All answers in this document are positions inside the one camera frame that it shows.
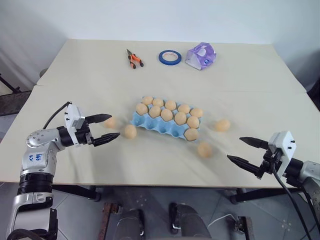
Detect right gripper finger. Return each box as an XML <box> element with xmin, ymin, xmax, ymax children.
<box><xmin>226</xmin><ymin>154</ymin><xmax>261</xmax><ymax>175</ymax></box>
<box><xmin>239</xmin><ymin>136</ymin><xmax>270</xmax><ymax>150</ymax></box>

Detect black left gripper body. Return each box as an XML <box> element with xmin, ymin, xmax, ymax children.
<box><xmin>74</xmin><ymin>121</ymin><xmax>98</xmax><ymax>147</ymax></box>

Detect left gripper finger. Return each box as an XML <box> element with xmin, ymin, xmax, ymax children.
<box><xmin>84</xmin><ymin>113</ymin><xmax>113</xmax><ymax>124</ymax></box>
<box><xmin>92</xmin><ymin>132</ymin><xmax>122</xmax><ymax>147</ymax></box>

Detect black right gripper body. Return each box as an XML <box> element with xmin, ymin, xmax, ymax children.
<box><xmin>255</xmin><ymin>148</ymin><xmax>277</xmax><ymax>180</ymax></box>

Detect blue egg tray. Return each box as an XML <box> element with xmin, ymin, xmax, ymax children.
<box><xmin>128</xmin><ymin>96</ymin><xmax>205</xmax><ymax>143</ymax></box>

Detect black table leg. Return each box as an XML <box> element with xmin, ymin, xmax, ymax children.
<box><xmin>51</xmin><ymin>186</ymin><xmax>102</xmax><ymax>203</ymax></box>
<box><xmin>229</xmin><ymin>187</ymin><xmax>305</xmax><ymax>205</ymax></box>

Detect orange black pliers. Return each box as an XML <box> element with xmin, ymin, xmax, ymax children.
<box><xmin>125</xmin><ymin>48</ymin><xmax>145</xmax><ymax>69</ymax></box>

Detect blue tape roll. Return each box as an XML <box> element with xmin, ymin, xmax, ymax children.
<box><xmin>157</xmin><ymin>49</ymin><xmax>182</xmax><ymax>66</ymax></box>

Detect black stand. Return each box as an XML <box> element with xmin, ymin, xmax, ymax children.
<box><xmin>0</xmin><ymin>73</ymin><xmax>21</xmax><ymax>96</ymax></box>

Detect dark rounded shape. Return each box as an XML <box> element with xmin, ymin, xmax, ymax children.
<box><xmin>116</xmin><ymin>208</ymin><xmax>146</xmax><ymax>240</ymax></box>

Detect purple translucent tape dispenser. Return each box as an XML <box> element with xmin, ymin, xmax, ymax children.
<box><xmin>184</xmin><ymin>42</ymin><xmax>217</xmax><ymax>71</ymax></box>

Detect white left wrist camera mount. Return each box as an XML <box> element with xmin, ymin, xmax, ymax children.
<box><xmin>64</xmin><ymin>100</ymin><xmax>87</xmax><ymax>146</ymax></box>

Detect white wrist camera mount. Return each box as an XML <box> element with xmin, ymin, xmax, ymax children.
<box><xmin>64</xmin><ymin>100</ymin><xmax>87</xmax><ymax>146</ymax></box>
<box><xmin>267</xmin><ymin>130</ymin><xmax>297</xmax><ymax>179</ymax></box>

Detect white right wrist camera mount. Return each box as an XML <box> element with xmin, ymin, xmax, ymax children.
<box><xmin>267</xmin><ymin>130</ymin><xmax>297</xmax><ymax>179</ymax></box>

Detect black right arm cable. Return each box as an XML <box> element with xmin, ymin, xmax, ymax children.
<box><xmin>271</xmin><ymin>149</ymin><xmax>320</xmax><ymax>240</ymax></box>

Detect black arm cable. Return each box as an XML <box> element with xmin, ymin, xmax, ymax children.
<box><xmin>271</xmin><ymin>149</ymin><xmax>320</xmax><ymax>240</ymax></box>
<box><xmin>42</xmin><ymin>100</ymin><xmax>72</xmax><ymax>130</ymax></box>

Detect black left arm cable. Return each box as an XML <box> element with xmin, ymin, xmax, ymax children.
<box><xmin>42</xmin><ymin>100</ymin><xmax>72</xmax><ymax>130</ymax></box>

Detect white floor cable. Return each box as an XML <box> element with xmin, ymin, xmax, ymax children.
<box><xmin>209</xmin><ymin>212</ymin><xmax>235</xmax><ymax>226</ymax></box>

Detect rusty metal bracket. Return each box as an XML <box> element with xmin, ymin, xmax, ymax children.
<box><xmin>234</xmin><ymin>216</ymin><xmax>253</xmax><ymax>240</ymax></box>
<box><xmin>101</xmin><ymin>201</ymin><xmax>124</xmax><ymax>240</ymax></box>

